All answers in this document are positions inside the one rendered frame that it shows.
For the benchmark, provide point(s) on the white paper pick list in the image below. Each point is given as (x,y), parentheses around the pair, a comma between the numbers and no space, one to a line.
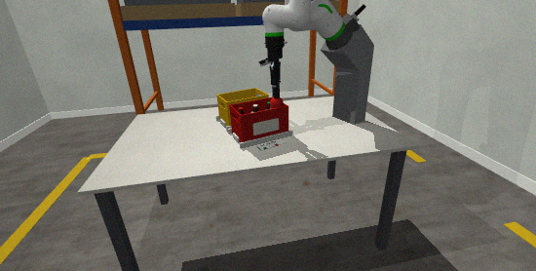
(270,144)

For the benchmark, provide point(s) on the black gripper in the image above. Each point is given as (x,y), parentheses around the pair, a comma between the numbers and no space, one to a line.
(274,55)

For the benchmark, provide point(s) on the red crate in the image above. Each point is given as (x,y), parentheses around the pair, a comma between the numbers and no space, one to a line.
(257,124)

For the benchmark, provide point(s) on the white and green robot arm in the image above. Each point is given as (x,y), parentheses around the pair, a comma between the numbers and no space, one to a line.
(302,15)

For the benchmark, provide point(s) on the yellow divided crate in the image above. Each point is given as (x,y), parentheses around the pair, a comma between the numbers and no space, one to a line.
(224,100)

